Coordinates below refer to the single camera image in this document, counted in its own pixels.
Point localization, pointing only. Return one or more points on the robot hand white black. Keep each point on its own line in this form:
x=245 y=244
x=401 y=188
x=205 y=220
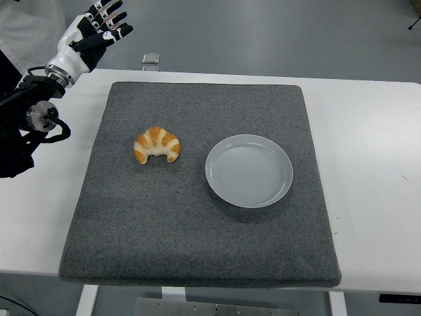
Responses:
x=70 y=56

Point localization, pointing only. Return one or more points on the silver floor socket box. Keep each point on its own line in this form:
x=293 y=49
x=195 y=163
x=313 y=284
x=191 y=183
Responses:
x=151 y=58

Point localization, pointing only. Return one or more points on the grey round plate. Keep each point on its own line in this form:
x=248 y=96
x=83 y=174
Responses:
x=249 y=171

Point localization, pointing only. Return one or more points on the white table leg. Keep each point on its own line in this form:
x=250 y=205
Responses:
x=173 y=293
x=338 y=304
x=87 y=301

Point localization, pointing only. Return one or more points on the grey felt mat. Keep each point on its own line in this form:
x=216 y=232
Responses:
x=164 y=224

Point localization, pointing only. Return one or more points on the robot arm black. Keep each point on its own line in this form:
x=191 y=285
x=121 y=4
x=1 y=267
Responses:
x=13 y=98

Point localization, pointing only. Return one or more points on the grey metal plate with screws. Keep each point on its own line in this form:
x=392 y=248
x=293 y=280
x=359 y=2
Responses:
x=213 y=309

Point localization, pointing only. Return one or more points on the black table control panel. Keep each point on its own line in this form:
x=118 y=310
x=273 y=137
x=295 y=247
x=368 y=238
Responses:
x=399 y=298

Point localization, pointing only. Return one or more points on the black tripod leg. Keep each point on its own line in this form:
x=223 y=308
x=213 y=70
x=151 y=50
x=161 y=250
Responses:
x=415 y=23

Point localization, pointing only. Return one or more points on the golden croissant bread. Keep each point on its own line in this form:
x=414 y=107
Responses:
x=154 y=138

